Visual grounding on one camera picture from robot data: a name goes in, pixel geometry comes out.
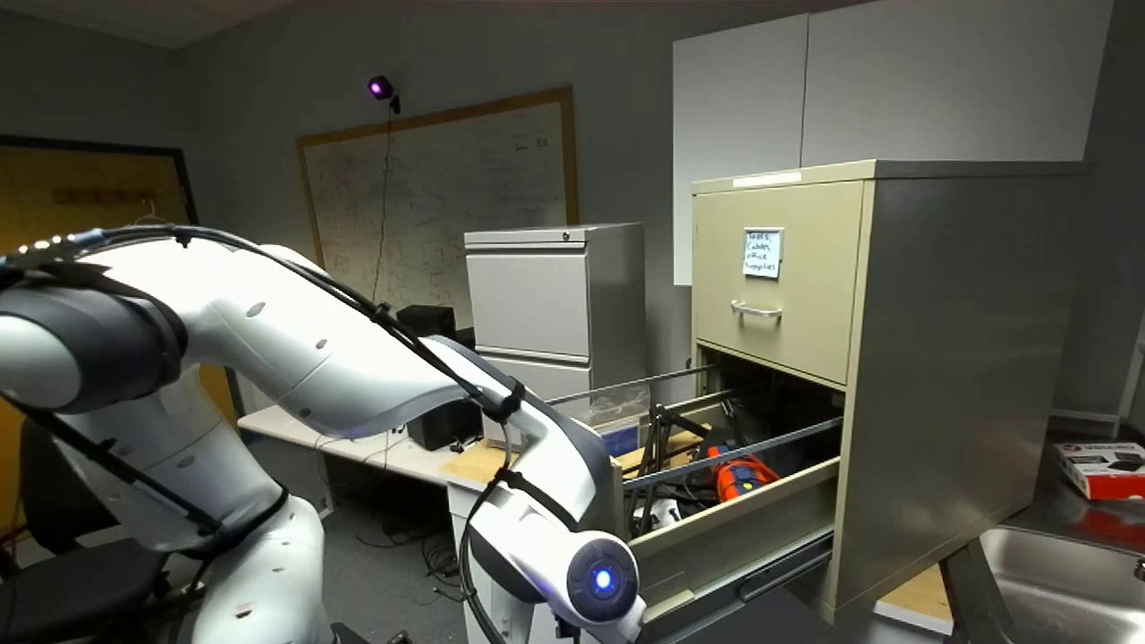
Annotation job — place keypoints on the purple lit wall camera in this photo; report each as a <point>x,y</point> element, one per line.
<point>381,88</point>

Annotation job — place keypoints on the red and white box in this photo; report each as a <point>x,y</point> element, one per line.
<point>1095,471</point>

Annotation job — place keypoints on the orange power tool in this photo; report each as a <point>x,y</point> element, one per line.
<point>739,473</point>

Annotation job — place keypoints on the black tool in drawer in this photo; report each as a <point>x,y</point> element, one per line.
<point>666,458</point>

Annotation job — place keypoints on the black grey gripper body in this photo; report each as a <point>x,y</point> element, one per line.
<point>633,615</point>

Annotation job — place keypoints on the beige labelled cabinet drawer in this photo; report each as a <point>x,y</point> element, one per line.
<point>823,342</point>

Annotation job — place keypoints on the yellow door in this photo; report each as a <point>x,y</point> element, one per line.
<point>107,190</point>

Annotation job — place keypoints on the white label card holder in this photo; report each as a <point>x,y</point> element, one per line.
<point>762,250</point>

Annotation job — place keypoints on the grey metal filing cabinet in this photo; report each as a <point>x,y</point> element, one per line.
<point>548,297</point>

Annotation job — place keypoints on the black box on desk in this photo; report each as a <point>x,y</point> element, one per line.
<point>452,423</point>

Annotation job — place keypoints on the beige filing cabinet body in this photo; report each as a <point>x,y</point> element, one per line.
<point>953,360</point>

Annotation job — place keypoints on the beige unlabelled cabinet drawer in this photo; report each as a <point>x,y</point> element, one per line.
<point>739,536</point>

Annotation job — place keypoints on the wood framed whiteboard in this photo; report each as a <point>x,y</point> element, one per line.
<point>476,178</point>

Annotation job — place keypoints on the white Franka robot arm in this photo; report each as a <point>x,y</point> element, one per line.
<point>237,344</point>

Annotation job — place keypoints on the white wall cabinet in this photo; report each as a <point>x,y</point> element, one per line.
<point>739,120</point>

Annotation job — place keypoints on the black office chair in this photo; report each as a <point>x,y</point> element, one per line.
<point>47,496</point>

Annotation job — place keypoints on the stainless steel sink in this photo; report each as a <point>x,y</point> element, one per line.
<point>1074,585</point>

